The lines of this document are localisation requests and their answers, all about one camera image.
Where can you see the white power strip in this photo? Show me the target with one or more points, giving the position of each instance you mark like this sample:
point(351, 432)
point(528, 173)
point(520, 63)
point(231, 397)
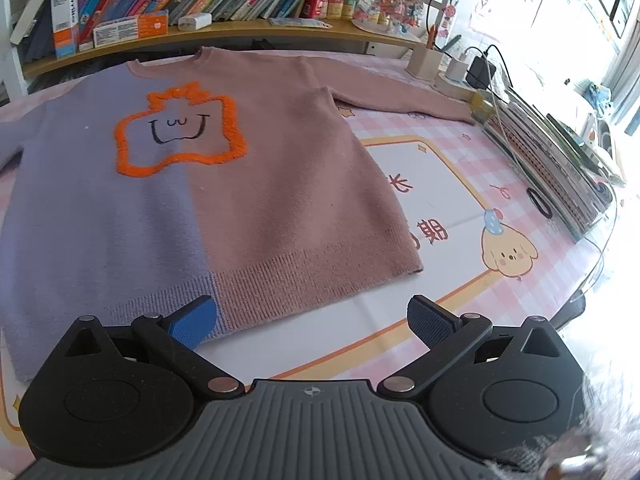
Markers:
point(455, 89)

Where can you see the white plug adapter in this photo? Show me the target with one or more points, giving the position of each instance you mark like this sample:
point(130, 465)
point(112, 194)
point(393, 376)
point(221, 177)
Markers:
point(457, 69)

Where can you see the white charger block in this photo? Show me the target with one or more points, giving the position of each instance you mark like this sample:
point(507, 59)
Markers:
point(196, 21)

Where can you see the cartoon wall sticker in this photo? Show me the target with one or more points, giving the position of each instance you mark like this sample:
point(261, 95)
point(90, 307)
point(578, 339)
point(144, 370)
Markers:
point(451, 10)

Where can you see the blue leaflet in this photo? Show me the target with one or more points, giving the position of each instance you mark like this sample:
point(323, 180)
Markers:
point(300, 22)

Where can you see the black power adapter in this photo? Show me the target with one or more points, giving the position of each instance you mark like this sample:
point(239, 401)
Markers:
point(480, 74)

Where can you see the white and wood bookshelf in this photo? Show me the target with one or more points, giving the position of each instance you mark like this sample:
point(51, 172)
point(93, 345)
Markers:
point(250, 30)

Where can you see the letter wall chart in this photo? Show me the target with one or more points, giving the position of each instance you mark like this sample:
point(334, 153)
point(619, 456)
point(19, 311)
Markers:
point(550, 0)

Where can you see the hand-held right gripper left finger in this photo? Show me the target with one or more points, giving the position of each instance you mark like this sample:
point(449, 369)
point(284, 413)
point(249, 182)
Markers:
point(192, 325)

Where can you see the orange and white carton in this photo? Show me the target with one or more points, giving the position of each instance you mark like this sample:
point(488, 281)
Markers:
point(135, 27)

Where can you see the beige pen holder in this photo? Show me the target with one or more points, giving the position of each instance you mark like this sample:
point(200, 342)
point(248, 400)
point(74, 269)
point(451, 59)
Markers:
point(425, 62)

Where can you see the teal pen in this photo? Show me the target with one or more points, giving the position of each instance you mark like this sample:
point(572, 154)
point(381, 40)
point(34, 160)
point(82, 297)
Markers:
point(452, 43)

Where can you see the orange pencil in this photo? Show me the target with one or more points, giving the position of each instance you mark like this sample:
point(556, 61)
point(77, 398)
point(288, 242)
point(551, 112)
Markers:
point(431, 35)

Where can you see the yellow jar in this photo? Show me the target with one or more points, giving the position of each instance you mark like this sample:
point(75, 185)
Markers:
point(482, 107)

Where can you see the stack of notebooks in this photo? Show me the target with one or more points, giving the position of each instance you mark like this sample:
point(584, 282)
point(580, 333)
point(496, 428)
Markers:
point(550, 165)

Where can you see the blue white orange box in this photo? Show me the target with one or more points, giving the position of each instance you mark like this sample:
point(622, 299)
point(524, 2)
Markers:
point(65, 15)

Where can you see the purple and pink sweater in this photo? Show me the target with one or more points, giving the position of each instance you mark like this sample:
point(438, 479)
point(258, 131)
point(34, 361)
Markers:
point(275, 185)

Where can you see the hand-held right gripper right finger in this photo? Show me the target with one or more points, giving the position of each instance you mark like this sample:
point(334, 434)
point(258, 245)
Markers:
point(430, 325)

